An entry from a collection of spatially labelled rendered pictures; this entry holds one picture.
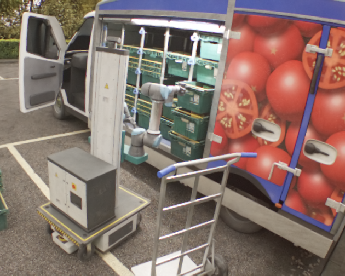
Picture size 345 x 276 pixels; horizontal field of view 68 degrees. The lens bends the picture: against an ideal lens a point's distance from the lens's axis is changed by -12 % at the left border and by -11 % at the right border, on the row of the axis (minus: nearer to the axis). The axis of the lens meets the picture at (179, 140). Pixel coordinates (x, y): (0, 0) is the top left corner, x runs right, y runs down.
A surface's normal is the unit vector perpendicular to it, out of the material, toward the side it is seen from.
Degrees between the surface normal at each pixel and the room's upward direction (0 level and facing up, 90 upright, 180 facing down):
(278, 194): 90
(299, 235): 90
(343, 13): 90
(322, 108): 90
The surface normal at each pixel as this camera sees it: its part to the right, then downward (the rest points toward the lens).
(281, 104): -0.67, 0.18
